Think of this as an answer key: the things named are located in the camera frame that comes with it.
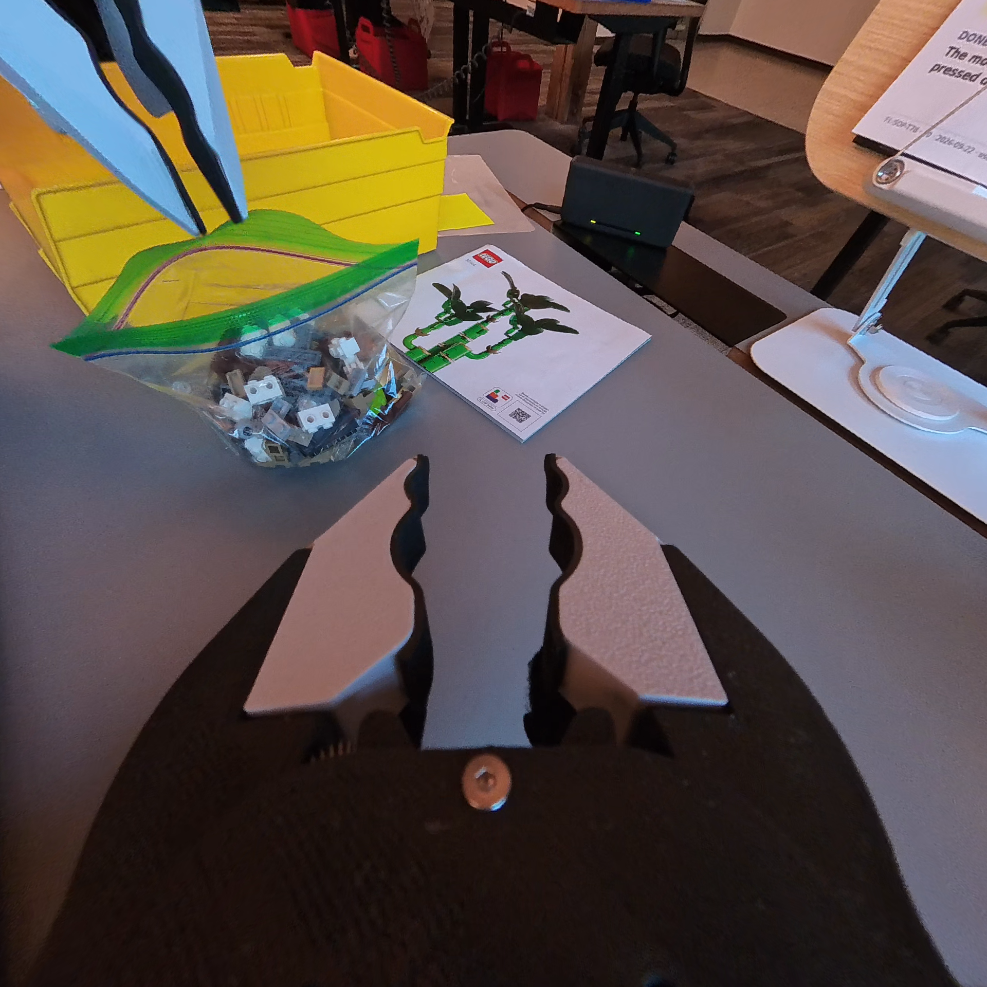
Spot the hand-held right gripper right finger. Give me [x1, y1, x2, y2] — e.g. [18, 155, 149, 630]
[526, 453, 730, 749]

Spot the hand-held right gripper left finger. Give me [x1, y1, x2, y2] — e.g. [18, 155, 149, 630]
[244, 455, 433, 749]

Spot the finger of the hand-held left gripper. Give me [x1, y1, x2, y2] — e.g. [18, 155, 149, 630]
[0, 0, 207, 236]
[100, 0, 249, 226]

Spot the yellow plastic bin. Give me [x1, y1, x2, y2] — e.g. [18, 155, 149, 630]
[0, 50, 454, 328]

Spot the clear zip bag green seal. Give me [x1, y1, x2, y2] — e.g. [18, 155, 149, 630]
[50, 210, 429, 473]

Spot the grey desk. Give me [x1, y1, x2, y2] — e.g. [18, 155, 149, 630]
[0, 130, 987, 987]

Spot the red plastic container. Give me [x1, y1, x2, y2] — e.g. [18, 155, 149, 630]
[285, 0, 348, 59]
[484, 42, 544, 122]
[355, 17, 430, 92]

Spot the pile of mixed toy bricks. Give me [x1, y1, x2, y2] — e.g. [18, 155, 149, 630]
[204, 308, 425, 471]

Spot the toy instruction booklet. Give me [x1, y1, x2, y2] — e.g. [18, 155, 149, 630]
[389, 245, 652, 444]

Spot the yellow sticky note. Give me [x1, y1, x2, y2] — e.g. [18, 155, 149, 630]
[438, 193, 495, 229]

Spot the clear plastic sheet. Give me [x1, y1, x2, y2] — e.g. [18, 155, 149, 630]
[443, 154, 535, 234]

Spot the white folding stand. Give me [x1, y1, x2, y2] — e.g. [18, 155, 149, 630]
[750, 154, 987, 456]

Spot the black device with green lights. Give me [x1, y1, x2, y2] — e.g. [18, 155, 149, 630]
[560, 156, 695, 248]

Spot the black office chair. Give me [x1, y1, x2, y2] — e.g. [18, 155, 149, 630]
[578, 15, 699, 167]

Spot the wooden board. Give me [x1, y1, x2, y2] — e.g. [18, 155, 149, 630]
[806, 0, 987, 263]

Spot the black coiled cable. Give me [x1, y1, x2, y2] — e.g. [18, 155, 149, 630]
[451, 46, 490, 105]

